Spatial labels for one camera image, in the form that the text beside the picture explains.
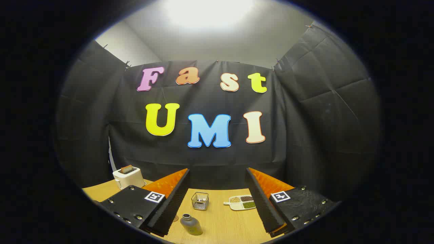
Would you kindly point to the cream toaster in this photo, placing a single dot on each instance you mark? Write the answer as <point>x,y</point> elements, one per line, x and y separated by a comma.
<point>130,179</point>

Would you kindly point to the brown toast slice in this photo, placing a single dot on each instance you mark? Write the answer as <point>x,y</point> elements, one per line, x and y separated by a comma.
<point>126,168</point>

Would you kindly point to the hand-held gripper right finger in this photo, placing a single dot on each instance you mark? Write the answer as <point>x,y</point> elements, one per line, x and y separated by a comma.
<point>262,206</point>

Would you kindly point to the silver bottle with green label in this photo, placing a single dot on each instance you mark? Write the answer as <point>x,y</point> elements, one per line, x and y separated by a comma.
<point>192,225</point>

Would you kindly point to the round brown cork coaster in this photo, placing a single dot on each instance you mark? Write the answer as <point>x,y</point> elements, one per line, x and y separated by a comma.
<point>175,218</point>

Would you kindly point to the white divided dish of grains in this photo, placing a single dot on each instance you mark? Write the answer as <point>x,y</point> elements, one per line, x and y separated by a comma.
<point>241,202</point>

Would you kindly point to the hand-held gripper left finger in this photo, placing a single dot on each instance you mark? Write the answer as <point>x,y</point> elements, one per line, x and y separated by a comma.
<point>173,206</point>

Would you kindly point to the wooden table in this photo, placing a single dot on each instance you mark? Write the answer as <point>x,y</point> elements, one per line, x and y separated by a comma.
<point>220,223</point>

